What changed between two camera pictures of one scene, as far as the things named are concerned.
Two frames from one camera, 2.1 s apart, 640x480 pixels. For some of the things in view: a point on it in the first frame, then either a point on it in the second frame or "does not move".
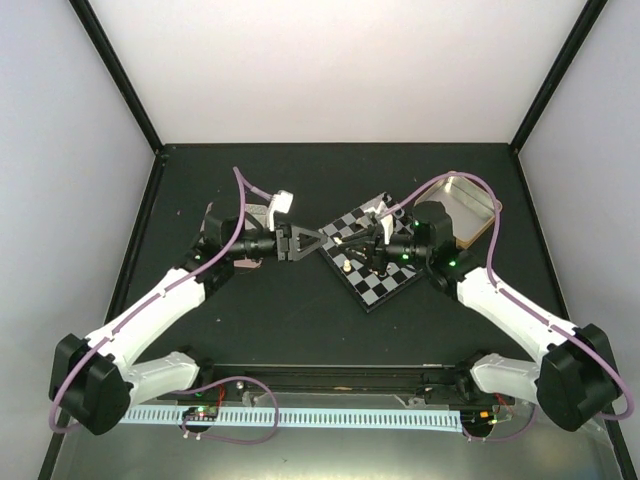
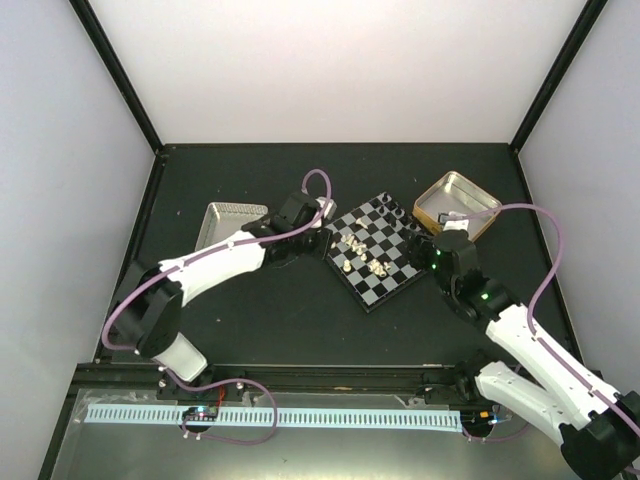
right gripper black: [375, 256] to [416, 249]
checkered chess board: [368, 285] does not move
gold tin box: [470, 206] does not move
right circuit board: [478, 419] does not move
